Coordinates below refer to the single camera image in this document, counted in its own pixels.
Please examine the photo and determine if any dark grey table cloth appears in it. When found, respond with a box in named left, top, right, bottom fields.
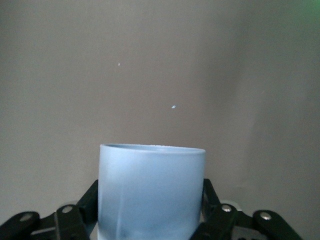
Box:
left=0, top=0, right=320, bottom=240

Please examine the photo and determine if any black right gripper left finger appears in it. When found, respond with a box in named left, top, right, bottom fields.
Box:
left=0, top=178, right=100, bottom=240

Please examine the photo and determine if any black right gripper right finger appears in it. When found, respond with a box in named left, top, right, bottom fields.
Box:
left=191, top=177, right=305, bottom=240

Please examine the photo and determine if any light blue cup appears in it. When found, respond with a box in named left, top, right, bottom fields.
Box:
left=97, top=143, right=207, bottom=240

